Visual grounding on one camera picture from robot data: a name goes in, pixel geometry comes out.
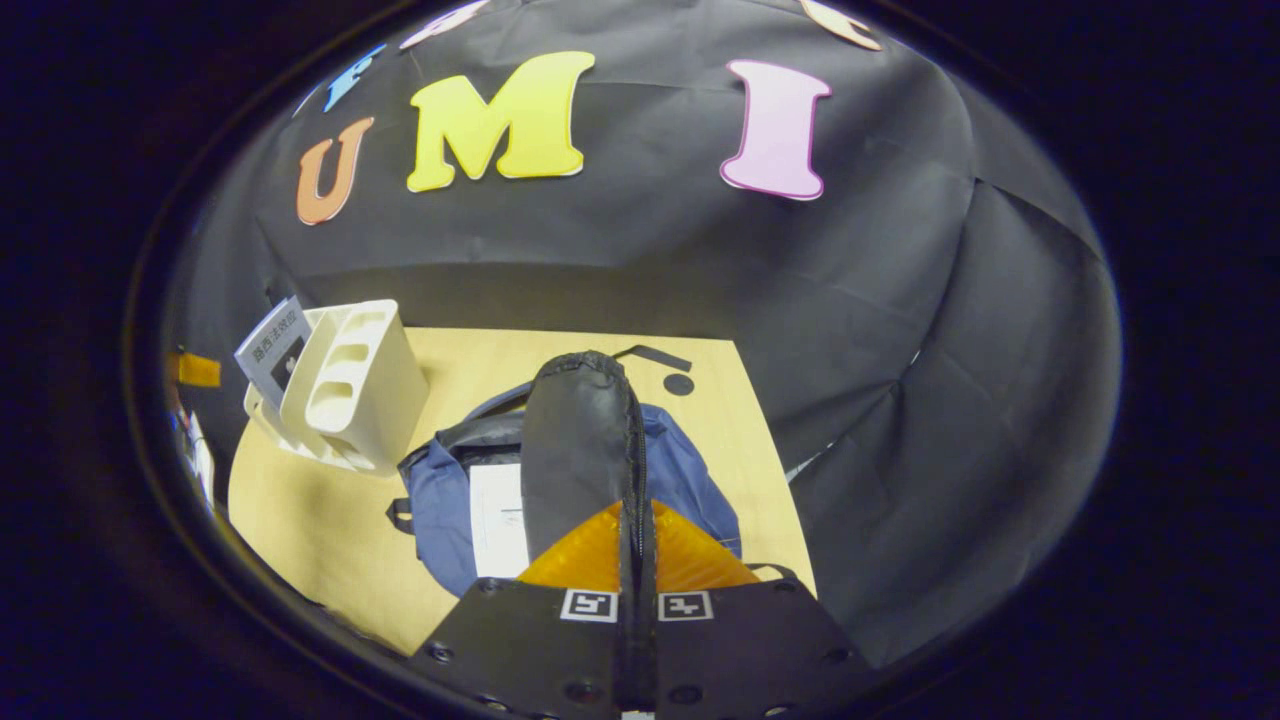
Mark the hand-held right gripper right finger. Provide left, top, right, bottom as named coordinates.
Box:
left=638, top=498, right=883, bottom=720

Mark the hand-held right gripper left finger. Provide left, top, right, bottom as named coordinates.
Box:
left=408, top=498, right=641, bottom=720

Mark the blue and grey cover book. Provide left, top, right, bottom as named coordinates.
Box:
left=233, top=294, right=314, bottom=412

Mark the white cover book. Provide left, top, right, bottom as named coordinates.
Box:
left=468, top=461, right=532, bottom=580

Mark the white bookshelf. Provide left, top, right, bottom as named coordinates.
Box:
left=243, top=298, right=432, bottom=477

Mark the blue schoolbag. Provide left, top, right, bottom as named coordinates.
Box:
left=385, top=343, right=803, bottom=601

